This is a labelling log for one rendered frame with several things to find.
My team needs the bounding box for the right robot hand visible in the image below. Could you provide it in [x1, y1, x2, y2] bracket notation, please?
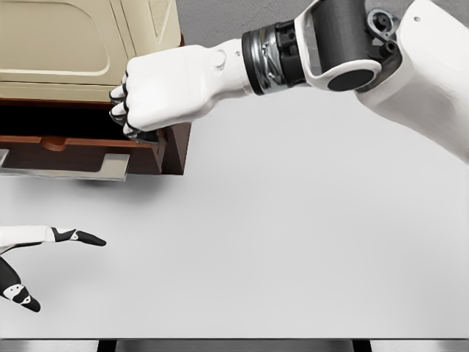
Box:
[108, 43, 218, 144]

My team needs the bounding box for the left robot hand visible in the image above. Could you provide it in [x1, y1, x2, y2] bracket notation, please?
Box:
[0, 224, 108, 314]

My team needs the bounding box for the brown drawer with silver handle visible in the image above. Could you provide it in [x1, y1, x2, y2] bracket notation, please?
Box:
[0, 133, 164, 183]

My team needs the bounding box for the cream and brown cabinet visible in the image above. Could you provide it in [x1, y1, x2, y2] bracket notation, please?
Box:
[0, 0, 193, 177]

